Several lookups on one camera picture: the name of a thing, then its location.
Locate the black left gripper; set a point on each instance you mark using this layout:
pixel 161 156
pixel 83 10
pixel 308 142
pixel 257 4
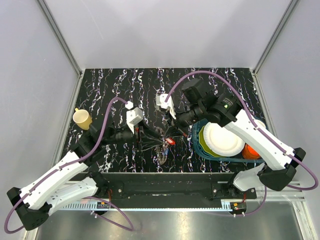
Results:
pixel 144 132

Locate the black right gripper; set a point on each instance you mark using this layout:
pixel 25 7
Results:
pixel 181 130

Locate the red plastic key tag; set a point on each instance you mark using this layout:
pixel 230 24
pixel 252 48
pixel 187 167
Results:
pixel 170 141

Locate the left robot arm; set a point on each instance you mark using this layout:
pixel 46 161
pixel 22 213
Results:
pixel 40 199

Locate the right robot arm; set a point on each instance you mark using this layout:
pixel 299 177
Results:
pixel 230 113

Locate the teal plastic dish basket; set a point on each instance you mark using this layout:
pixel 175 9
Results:
pixel 196 129

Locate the yellow-green plate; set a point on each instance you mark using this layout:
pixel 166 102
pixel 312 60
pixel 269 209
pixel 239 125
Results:
pixel 204 145

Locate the white plate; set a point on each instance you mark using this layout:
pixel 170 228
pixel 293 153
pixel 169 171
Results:
pixel 222 141

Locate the yellow mug on table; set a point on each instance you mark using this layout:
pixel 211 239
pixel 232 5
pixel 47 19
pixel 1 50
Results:
pixel 82 119

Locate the orange cup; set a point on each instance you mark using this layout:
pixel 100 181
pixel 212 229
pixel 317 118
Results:
pixel 249 153

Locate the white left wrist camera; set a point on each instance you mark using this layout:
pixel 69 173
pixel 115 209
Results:
pixel 134 115

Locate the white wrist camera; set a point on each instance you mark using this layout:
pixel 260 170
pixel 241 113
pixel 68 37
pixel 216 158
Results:
pixel 134 115
pixel 163 102

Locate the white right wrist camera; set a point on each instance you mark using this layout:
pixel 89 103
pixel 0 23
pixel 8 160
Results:
pixel 163 102

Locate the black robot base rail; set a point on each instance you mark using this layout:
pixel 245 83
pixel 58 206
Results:
pixel 173 190

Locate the left aluminium frame post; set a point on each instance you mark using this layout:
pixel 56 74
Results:
pixel 59 36

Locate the aluminium frame post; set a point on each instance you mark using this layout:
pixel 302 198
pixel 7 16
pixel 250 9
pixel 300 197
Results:
pixel 59 36
pixel 292 5

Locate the right aluminium frame post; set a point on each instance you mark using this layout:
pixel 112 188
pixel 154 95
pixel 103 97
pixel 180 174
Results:
pixel 292 5

